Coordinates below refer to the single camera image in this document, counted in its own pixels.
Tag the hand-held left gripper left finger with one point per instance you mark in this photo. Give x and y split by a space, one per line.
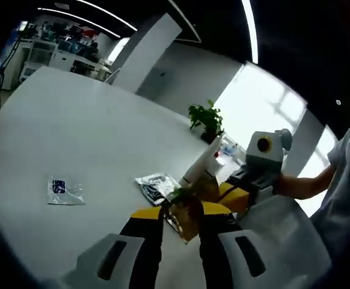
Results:
133 256

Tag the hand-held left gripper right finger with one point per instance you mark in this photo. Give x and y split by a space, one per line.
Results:
223 259

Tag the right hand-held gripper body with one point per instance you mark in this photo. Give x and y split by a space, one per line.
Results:
265 165

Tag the white red-collared skincare pump bottle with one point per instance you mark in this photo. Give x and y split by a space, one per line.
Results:
215 165

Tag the white skincare tube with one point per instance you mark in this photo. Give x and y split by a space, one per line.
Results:
200 162

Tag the gold foil skincare sachet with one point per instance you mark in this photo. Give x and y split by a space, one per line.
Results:
190 216

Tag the silver green skincare sachet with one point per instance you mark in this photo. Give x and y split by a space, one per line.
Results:
155 188

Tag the clear blue-label skincare sachet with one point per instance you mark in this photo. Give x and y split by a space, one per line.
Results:
63 191

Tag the clear plastic bottle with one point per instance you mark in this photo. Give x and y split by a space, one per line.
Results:
230 149

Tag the potted green plant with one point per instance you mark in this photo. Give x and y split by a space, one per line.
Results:
206 119

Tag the person in white shirt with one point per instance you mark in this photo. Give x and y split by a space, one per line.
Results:
331 228

